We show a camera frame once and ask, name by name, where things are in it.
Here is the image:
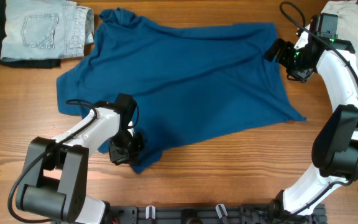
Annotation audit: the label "light blue denim shorts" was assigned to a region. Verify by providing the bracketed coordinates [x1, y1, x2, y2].
[1, 0, 94, 62]

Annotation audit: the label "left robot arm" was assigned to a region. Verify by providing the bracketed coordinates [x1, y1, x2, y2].
[7, 93, 145, 223]

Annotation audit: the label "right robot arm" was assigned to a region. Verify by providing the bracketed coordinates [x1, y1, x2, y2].
[264, 13, 358, 223]

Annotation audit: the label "dark blue polo shirt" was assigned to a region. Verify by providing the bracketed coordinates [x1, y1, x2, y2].
[56, 8, 303, 173]

